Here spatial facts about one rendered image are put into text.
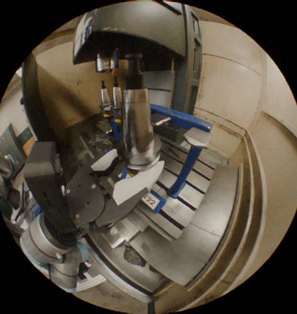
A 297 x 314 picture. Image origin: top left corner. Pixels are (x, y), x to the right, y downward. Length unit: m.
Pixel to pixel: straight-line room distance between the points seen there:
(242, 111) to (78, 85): 2.07
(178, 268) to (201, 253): 0.13
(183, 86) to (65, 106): 1.54
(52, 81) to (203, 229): 2.10
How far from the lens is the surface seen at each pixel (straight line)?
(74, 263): 0.31
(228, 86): 1.14
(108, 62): 0.68
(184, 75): 0.86
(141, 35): 0.53
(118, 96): 0.33
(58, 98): 1.67
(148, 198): 0.38
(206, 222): 0.58
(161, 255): 0.55
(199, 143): 0.17
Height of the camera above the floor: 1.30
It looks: 45 degrees down
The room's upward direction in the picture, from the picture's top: straight up
